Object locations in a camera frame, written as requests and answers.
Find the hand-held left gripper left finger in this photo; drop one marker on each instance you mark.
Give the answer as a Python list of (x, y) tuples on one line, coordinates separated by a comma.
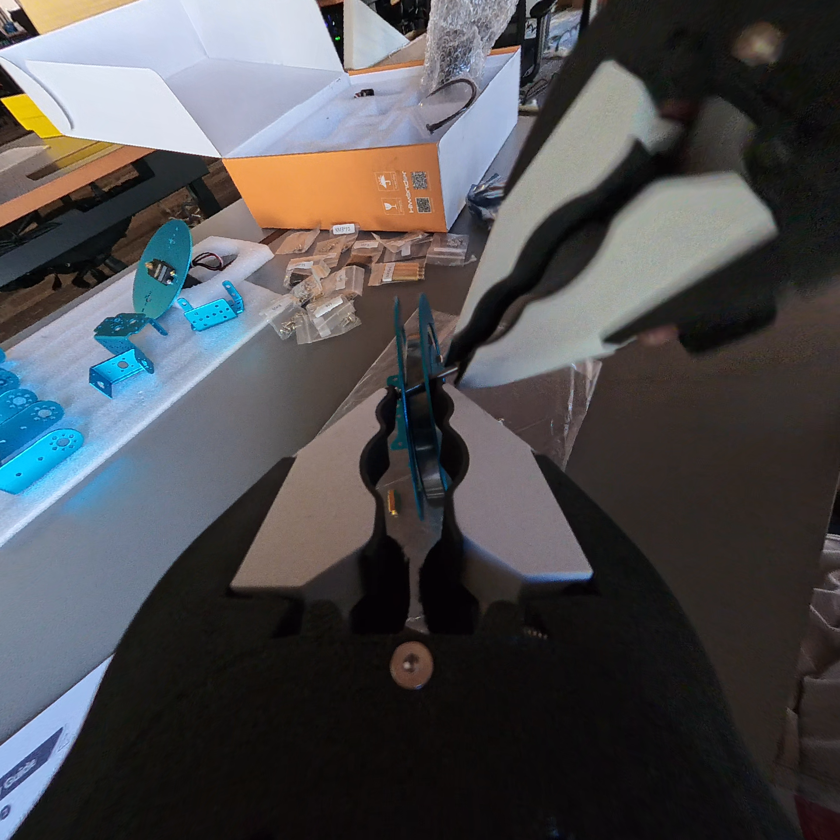
[(315, 525)]

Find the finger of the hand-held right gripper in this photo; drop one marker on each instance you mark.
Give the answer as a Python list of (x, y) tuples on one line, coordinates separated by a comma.
[(577, 144), (643, 262)]

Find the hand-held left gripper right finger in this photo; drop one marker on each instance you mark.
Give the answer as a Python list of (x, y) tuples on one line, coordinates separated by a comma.
[(518, 518)]

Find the blue round rotating base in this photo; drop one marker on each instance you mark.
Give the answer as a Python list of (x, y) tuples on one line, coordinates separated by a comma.
[(420, 341)]

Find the grey desk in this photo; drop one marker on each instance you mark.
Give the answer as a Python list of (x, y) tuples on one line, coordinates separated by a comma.
[(689, 492)]

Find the person's right hand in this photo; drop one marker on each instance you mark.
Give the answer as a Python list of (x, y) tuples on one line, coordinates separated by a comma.
[(656, 337)]

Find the brass standoff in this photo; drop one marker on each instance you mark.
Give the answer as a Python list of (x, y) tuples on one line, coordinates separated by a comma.
[(392, 502)]

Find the dark bag of parts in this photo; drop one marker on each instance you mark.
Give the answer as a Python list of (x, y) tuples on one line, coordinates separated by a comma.
[(489, 197)]

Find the clear plastic bag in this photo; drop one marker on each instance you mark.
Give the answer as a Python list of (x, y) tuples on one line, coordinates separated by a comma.
[(564, 407)]

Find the bubble wrap bundle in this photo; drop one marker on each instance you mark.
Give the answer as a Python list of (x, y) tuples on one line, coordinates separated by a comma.
[(459, 33)]

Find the pile of small hardware bags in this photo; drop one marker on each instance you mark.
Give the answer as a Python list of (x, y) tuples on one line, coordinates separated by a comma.
[(341, 275)]

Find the orange cardboard box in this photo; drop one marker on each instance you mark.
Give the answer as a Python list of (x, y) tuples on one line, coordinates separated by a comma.
[(315, 177)]

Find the white foam block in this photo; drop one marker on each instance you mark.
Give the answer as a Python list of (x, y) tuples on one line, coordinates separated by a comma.
[(253, 253)]

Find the white foam sheet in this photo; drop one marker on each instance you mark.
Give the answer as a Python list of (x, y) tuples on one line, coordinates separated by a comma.
[(79, 367)]

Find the teal round plate with servo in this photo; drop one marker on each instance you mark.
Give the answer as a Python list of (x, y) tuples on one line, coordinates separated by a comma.
[(164, 249)]

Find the white assembly guide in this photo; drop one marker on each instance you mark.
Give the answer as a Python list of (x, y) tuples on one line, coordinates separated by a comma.
[(46, 754)]

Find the long wooden table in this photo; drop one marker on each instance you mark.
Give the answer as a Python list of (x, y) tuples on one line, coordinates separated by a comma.
[(65, 190)]

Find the yellow plastic bins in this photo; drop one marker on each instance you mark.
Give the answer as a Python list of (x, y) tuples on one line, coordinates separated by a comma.
[(33, 115)]

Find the blue perforated U bracket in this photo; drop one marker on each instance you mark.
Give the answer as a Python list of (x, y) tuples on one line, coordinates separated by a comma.
[(213, 313)]

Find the small blue bracket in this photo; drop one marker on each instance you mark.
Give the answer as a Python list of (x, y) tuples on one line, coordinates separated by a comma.
[(118, 374)]

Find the dark teal bracket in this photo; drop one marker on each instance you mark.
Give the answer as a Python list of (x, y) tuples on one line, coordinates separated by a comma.
[(121, 328)]

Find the large blue U bracket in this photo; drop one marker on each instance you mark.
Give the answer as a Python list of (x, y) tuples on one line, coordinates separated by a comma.
[(36, 417), (13, 400), (39, 463)]

